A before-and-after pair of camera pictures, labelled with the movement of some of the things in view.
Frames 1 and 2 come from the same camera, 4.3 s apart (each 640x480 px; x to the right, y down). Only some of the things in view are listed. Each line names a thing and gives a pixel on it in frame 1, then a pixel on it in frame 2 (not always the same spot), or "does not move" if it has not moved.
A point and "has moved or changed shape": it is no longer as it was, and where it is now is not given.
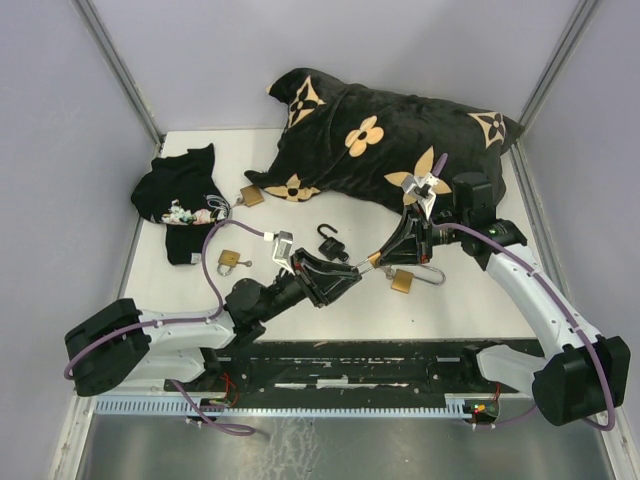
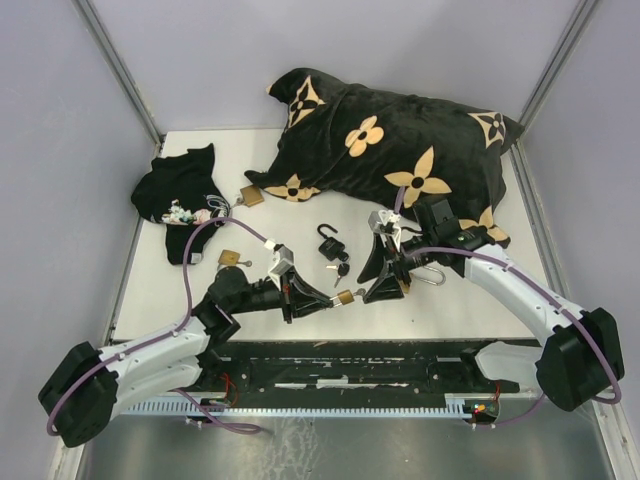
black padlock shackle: x=330 y=247 does not move
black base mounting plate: x=357 y=368 does not move
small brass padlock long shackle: x=374 y=260 has moved or changed shape
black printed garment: x=180 y=192 does not move
